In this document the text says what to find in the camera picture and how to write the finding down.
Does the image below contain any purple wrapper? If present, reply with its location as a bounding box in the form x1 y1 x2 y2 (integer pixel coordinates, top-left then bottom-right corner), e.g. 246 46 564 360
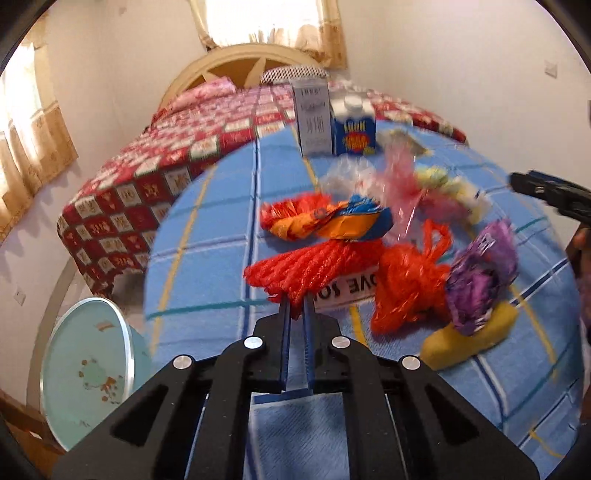
445 218 518 336

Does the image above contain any red plastic bag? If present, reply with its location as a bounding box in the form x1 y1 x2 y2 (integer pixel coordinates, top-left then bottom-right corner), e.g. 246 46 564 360
370 219 453 336

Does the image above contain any pink plastic bag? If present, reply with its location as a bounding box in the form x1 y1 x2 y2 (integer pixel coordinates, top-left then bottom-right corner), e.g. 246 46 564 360
381 141 440 245

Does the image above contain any red mesh net bag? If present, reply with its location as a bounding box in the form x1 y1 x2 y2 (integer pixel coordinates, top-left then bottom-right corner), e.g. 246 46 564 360
243 239 386 319

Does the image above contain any orange blue foil wrapper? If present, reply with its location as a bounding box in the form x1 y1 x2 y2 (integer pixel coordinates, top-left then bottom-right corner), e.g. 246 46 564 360
259 192 394 242

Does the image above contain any clear white plastic bag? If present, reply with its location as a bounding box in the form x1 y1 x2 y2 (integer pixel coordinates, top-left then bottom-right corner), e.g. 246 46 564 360
318 155 385 203

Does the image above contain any light blue cartoon trash bin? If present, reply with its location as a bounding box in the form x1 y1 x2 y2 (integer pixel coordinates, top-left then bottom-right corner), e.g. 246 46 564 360
40 297 152 451

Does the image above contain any blue plaid tablecloth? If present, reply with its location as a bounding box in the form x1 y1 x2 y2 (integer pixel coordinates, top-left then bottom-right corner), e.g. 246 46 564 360
142 120 585 480

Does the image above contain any clear snack packet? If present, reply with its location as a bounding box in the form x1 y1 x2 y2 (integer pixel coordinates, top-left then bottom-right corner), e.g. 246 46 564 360
377 128 432 157

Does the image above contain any red patterned bed cover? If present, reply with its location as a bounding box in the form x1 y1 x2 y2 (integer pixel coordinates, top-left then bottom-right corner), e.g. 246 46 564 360
56 81 469 299

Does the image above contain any blue juice carton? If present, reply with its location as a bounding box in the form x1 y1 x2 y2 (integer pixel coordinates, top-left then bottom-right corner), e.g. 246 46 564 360
331 94 377 156

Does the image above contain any grey white milk carton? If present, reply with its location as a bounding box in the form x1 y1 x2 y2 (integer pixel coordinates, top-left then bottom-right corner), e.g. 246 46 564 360
291 77 332 156

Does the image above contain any right beige curtain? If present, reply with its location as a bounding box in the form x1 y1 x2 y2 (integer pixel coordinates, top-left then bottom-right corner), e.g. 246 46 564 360
189 0 349 70

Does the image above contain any beige curtain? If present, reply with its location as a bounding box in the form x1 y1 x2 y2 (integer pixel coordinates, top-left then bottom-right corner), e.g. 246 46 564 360
0 13 78 238
189 0 349 70

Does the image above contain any left beige curtain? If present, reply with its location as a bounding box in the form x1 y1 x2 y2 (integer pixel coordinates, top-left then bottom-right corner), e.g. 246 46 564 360
0 13 78 238

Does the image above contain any striped pillow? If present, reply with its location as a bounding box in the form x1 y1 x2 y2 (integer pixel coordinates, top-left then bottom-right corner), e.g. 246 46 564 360
259 65 329 85

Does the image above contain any pink pillow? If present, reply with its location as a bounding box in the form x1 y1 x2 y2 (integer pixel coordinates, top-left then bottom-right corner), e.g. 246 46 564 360
166 76 236 112

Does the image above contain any cream wooden headboard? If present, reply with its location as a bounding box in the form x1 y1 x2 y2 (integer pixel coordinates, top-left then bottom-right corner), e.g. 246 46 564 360
158 43 320 109

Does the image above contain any white wall socket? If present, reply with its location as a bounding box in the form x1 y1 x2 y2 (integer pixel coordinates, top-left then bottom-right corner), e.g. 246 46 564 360
544 61 558 79

